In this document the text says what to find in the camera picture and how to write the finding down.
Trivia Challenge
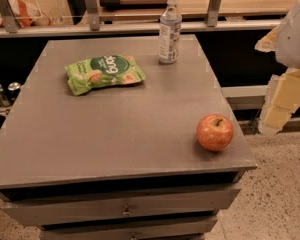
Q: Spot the upper grey drawer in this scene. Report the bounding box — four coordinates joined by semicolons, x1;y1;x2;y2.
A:
4;184;240;226

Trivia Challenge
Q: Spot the orange white bag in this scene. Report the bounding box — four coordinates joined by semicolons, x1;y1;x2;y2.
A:
0;0;51;27

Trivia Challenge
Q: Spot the silver can left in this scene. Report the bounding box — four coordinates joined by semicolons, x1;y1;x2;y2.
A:
0;84;10;107

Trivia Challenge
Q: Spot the green snack bag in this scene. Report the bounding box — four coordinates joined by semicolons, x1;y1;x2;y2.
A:
65;55;146;96

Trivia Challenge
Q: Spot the grey drawer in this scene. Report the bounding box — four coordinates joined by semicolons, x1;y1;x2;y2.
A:
40;216;217;240
4;184;240;226

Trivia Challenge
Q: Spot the grey metal shelf rail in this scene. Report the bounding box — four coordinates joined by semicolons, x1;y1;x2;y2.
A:
0;0;293;38

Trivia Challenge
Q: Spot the grey drawer cabinet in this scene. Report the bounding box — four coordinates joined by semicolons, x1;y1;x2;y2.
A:
0;35;256;232

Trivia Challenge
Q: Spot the silver can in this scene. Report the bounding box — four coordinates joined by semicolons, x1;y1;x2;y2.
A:
0;84;10;107
8;82;21;101

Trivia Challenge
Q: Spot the red apple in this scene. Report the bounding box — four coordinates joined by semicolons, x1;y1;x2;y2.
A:
196;114;234;152

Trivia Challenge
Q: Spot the lower grey drawer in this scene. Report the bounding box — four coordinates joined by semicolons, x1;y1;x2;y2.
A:
40;216;217;240

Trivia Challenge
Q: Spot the silver can right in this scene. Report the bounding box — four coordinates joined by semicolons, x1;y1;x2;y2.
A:
8;82;21;101

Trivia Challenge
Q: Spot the clear blue-labelled plastic bottle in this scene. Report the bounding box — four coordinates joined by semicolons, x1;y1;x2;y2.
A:
159;0;182;64

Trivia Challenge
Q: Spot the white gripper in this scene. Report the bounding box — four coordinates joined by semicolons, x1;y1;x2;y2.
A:
255;0;300;135

